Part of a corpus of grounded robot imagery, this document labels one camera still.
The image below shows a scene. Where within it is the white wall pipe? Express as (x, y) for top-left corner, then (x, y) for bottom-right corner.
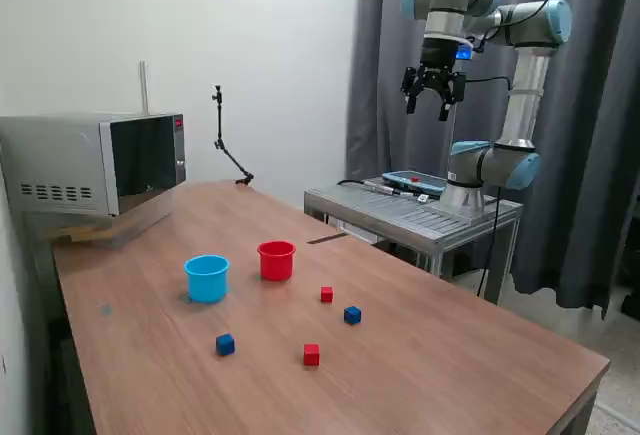
(138, 60), (150, 115)

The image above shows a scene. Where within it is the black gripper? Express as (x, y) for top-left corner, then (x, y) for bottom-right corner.
(401, 36), (467, 122)

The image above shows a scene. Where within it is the white floor cable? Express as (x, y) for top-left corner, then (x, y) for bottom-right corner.
(595, 402), (640, 426)

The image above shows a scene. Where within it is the blue teach pendant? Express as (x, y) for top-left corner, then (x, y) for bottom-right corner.
(381, 170), (446, 195)

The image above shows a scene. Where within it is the blue plastic cup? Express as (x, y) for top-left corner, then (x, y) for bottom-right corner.
(183, 254), (231, 305)

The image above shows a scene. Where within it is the silver microwave oven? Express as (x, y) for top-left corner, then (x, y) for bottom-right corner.
(0, 111), (188, 218)

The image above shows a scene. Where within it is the red plastic cup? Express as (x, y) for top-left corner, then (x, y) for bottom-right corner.
(256, 240), (297, 283)

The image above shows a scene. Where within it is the grey metal robot stand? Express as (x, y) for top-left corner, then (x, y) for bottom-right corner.
(303, 182), (524, 306)

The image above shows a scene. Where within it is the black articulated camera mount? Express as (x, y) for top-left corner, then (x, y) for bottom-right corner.
(210, 84), (255, 187)

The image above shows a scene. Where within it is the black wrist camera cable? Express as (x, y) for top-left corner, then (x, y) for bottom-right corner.
(464, 0), (559, 89)

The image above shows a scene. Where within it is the grey curtain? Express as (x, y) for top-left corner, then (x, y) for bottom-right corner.
(345, 0), (640, 321)

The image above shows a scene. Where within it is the wooden block stack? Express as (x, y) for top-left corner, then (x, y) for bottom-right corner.
(42, 224), (109, 247)

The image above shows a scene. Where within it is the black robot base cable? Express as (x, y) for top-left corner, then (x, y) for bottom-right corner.
(479, 189), (502, 299)

